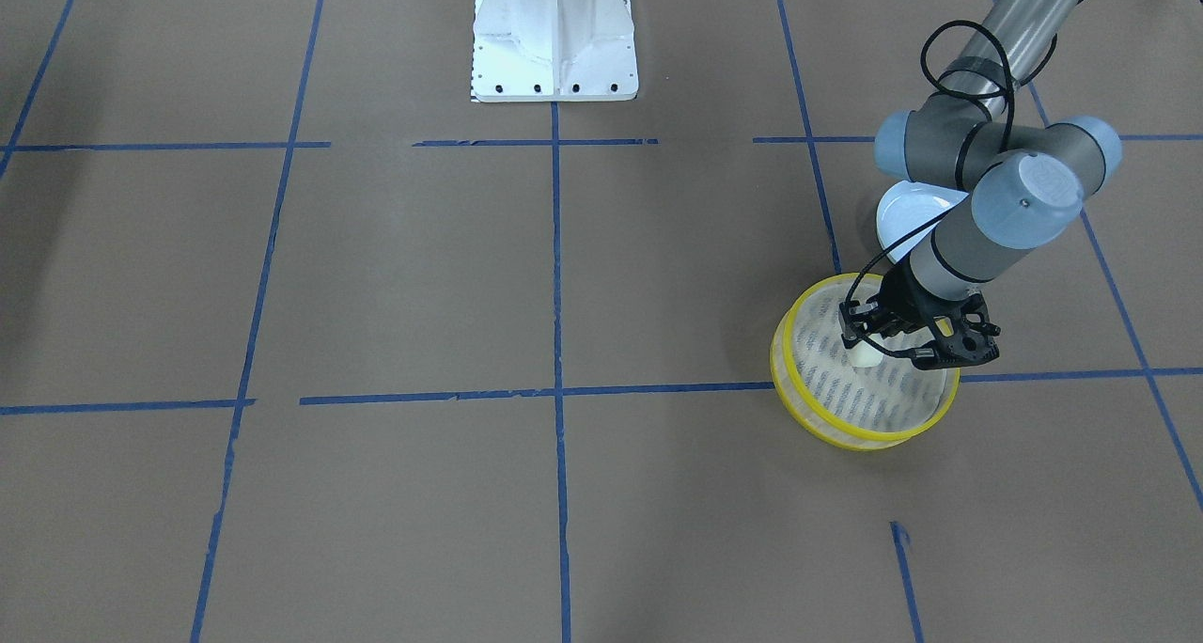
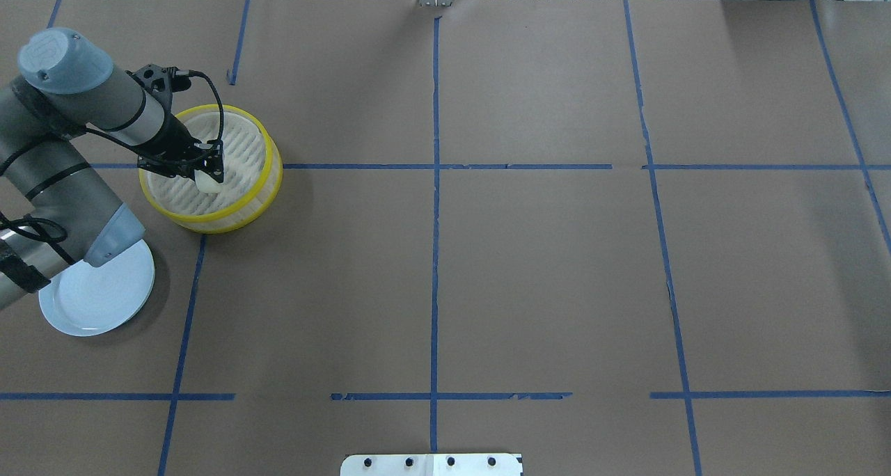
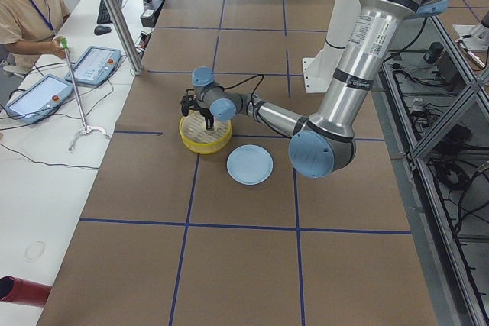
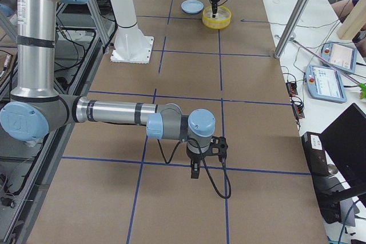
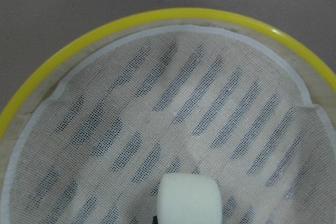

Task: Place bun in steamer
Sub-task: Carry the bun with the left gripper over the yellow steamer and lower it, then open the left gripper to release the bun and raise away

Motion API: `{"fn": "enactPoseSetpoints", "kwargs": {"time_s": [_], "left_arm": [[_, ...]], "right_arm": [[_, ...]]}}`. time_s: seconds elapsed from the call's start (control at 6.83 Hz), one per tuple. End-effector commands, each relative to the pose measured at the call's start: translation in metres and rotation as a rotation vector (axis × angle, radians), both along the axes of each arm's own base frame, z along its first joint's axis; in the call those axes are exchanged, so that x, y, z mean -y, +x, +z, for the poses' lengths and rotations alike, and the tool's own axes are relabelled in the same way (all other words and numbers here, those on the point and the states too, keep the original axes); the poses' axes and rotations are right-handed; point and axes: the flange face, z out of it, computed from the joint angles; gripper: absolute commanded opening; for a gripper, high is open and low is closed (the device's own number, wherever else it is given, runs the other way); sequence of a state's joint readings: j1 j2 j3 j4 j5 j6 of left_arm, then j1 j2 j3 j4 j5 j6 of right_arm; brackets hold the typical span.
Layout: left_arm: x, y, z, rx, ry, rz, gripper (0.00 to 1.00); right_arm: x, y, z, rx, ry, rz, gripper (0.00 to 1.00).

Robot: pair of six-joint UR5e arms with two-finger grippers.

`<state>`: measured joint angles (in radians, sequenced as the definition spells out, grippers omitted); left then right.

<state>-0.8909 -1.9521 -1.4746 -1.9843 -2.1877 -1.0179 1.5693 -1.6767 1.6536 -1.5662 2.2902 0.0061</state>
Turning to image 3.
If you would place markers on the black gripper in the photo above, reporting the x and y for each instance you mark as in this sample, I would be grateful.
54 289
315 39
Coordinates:
206 114

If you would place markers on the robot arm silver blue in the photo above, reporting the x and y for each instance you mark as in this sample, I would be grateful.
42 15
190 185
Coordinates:
324 141

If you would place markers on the yellow bamboo steamer basket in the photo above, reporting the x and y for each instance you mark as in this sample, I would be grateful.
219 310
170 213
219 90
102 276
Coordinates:
198 139

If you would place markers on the light blue plate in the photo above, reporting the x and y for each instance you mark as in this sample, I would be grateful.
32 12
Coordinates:
249 164

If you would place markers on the black box on table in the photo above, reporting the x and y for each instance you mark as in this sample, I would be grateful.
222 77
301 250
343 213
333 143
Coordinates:
151 12

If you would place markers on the far blue teach pendant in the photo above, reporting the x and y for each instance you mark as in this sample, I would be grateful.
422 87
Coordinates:
96 65

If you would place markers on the blue teach pendant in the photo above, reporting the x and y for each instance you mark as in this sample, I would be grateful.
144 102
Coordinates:
40 100
96 65

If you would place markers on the black computer mouse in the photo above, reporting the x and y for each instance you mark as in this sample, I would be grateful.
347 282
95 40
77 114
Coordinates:
101 29

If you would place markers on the near blue teach pendant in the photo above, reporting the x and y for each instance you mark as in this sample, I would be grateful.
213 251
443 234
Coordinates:
40 100

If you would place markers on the metal reacher grabber tool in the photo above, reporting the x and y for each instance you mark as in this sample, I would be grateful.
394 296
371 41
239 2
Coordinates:
86 128

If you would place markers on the seated person beige shirt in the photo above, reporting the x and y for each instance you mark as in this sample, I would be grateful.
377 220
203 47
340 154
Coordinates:
29 29

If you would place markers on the red cylinder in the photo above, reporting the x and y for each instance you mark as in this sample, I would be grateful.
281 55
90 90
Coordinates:
24 292

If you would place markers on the aluminium frame post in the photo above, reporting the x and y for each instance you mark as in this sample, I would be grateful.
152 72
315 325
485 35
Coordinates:
124 36

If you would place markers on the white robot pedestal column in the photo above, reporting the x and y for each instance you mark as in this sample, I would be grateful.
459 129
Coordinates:
318 71

